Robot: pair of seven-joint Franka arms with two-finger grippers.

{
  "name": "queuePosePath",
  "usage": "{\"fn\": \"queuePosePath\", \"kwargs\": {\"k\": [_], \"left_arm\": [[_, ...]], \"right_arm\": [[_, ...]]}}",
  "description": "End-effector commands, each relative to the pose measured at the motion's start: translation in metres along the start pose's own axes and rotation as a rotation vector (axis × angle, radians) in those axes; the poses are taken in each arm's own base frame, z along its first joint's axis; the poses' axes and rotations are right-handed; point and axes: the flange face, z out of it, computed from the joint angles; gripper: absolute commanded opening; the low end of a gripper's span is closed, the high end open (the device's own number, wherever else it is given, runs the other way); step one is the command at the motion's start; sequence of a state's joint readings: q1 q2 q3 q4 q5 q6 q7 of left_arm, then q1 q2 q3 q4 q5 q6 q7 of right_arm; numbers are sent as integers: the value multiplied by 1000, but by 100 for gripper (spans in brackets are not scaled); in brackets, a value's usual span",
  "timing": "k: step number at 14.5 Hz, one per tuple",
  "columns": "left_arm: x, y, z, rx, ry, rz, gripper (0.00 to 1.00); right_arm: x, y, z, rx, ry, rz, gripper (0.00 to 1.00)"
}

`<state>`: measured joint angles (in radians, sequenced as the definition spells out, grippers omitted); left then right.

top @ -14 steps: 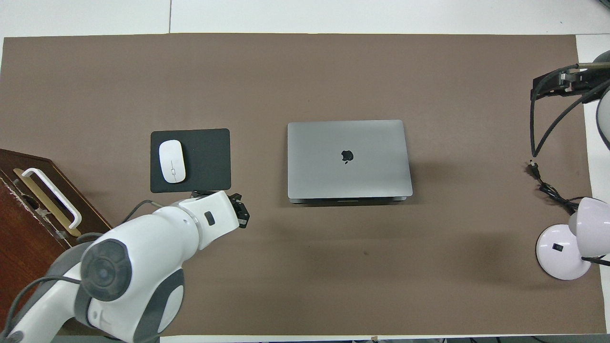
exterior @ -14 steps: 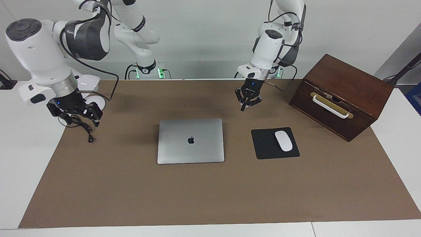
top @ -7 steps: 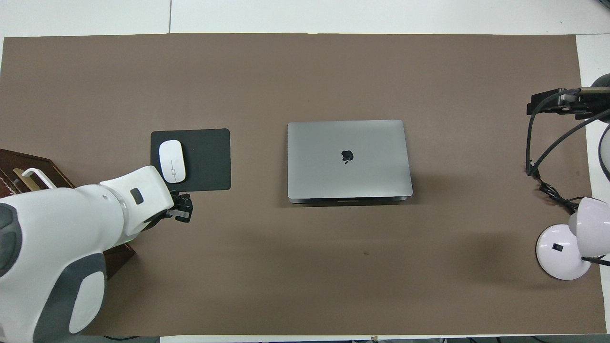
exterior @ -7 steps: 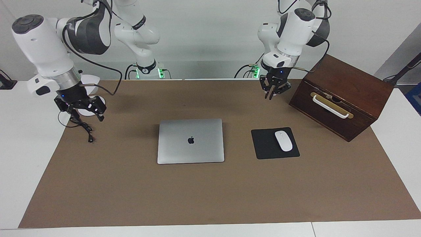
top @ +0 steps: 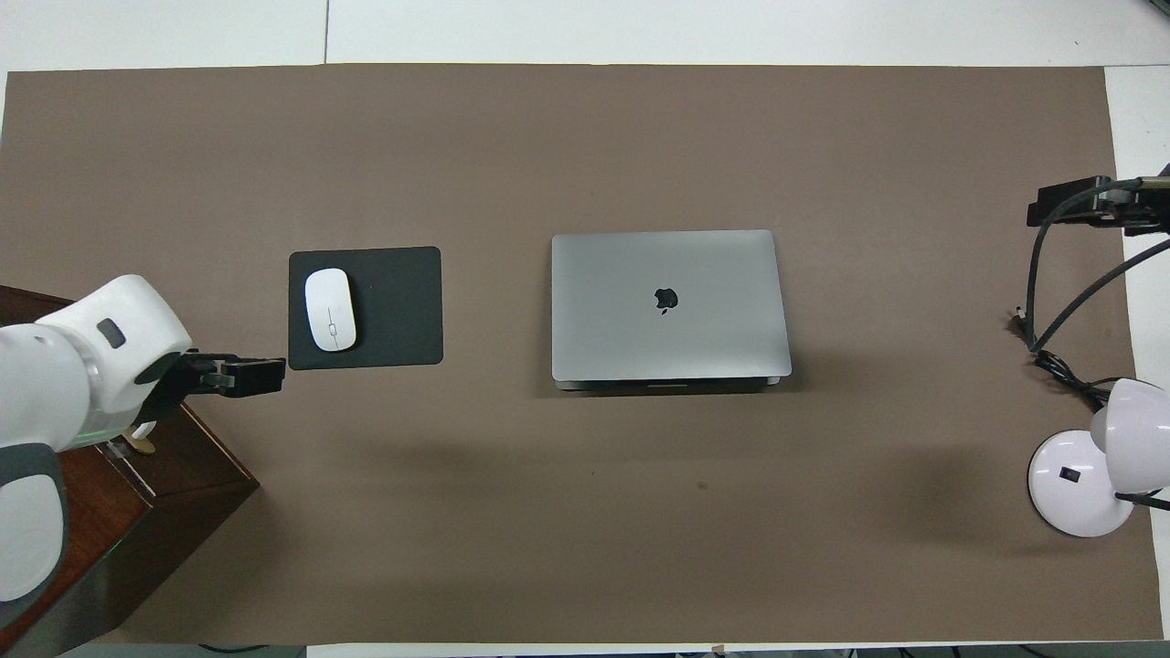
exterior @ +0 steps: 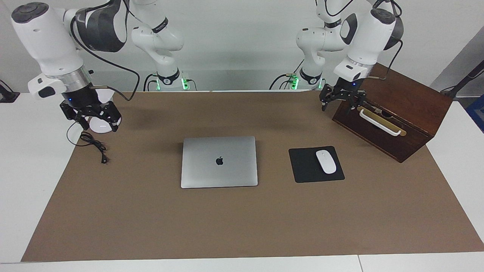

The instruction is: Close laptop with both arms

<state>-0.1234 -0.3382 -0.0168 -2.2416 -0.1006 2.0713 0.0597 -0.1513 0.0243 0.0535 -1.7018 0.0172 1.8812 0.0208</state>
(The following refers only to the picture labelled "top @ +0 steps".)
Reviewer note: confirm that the black mouse pad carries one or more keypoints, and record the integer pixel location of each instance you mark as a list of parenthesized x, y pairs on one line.
[(393, 311)]

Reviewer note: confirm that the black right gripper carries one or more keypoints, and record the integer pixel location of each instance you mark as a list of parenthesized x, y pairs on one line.
[(1147, 215)]

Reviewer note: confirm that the brown table mat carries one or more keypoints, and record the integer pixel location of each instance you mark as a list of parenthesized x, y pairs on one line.
[(585, 512)]

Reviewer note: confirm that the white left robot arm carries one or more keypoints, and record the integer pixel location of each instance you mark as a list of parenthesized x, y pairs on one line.
[(55, 384)]

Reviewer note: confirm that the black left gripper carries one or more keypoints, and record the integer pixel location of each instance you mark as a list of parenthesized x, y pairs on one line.
[(187, 376)]

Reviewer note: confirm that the white computer mouse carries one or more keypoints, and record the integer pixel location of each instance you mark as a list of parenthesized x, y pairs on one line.
[(331, 311)]

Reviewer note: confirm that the dark brown wooden box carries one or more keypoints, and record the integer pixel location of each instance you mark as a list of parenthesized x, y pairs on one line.
[(101, 498)]

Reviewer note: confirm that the silver grey laptop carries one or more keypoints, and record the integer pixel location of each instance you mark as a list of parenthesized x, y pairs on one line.
[(667, 311)]

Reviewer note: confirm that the white desk lamp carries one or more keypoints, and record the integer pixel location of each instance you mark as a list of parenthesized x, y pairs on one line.
[(1079, 484)]

